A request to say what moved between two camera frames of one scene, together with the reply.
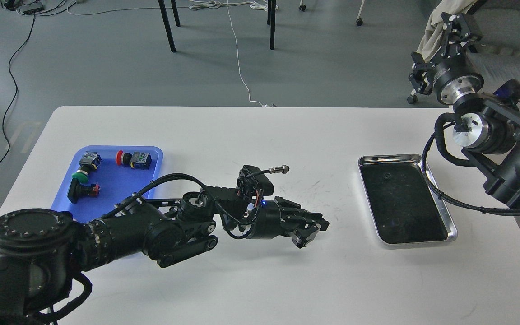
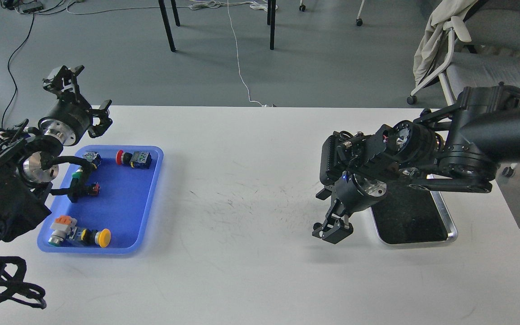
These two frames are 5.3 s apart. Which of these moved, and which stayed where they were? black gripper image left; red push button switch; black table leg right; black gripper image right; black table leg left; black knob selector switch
Moved: black gripper image right; black gripper image left
Stayed: black table leg right; black table leg left; red push button switch; black knob selector switch
